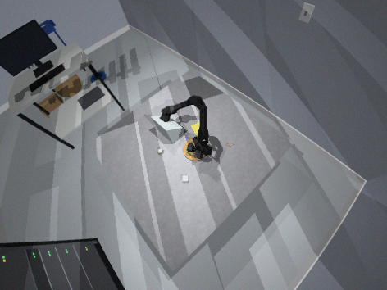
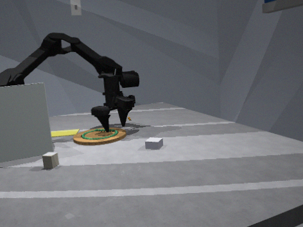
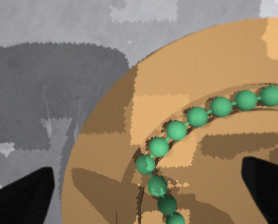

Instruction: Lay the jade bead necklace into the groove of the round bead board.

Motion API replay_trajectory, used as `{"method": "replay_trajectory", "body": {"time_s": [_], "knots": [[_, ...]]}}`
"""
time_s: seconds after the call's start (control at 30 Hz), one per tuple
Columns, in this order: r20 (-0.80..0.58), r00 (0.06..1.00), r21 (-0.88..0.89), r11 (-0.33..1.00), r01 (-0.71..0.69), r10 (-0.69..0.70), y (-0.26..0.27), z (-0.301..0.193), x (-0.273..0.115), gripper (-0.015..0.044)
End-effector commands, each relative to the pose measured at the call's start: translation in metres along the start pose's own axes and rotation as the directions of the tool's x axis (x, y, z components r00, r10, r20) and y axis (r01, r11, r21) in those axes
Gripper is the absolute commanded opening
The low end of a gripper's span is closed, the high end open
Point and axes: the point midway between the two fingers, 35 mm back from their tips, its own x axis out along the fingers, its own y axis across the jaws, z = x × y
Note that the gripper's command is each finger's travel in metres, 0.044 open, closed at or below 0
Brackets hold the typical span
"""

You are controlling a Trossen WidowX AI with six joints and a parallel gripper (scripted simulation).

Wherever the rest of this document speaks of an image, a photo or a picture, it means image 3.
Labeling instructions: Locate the round wooden bead board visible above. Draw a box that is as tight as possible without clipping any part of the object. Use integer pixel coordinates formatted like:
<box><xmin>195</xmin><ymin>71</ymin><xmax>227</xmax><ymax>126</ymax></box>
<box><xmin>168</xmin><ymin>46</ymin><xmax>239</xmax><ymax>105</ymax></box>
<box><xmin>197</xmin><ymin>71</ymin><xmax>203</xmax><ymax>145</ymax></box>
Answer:
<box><xmin>62</xmin><ymin>17</ymin><xmax>278</xmax><ymax>224</ymax></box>

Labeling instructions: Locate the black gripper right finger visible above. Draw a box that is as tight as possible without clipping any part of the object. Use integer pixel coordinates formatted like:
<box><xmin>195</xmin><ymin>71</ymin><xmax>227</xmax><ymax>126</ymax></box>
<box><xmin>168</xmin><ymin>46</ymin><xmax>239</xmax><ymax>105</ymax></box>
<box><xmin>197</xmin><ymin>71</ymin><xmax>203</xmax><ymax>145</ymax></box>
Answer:
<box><xmin>241</xmin><ymin>156</ymin><xmax>278</xmax><ymax>224</ymax></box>

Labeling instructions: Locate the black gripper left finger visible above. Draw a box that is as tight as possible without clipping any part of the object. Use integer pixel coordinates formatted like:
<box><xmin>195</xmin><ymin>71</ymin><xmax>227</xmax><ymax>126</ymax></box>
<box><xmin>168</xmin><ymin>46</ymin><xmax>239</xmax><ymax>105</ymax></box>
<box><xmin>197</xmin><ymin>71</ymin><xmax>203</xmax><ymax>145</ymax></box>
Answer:
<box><xmin>0</xmin><ymin>167</ymin><xmax>55</xmax><ymax>224</ymax></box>

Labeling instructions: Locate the green sphere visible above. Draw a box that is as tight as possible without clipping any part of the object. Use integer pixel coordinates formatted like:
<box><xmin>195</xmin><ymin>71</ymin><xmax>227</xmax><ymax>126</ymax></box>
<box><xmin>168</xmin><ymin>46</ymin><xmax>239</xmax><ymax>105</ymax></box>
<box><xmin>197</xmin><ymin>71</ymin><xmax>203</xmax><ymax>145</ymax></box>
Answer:
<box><xmin>258</xmin><ymin>86</ymin><xmax>278</xmax><ymax>107</ymax></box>
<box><xmin>136</xmin><ymin>154</ymin><xmax>155</xmax><ymax>175</ymax></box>
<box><xmin>210</xmin><ymin>97</ymin><xmax>232</xmax><ymax>117</ymax></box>
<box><xmin>166</xmin><ymin>120</ymin><xmax>187</xmax><ymax>141</ymax></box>
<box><xmin>187</xmin><ymin>107</ymin><xmax>208</xmax><ymax>127</ymax></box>
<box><xmin>234</xmin><ymin>90</ymin><xmax>257</xmax><ymax>111</ymax></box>
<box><xmin>149</xmin><ymin>137</ymin><xmax>169</xmax><ymax>157</ymax></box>
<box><xmin>147</xmin><ymin>176</ymin><xmax>168</xmax><ymax>197</ymax></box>
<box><xmin>166</xmin><ymin>212</ymin><xmax>185</xmax><ymax>224</ymax></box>
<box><xmin>157</xmin><ymin>194</ymin><xmax>177</xmax><ymax>215</ymax></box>

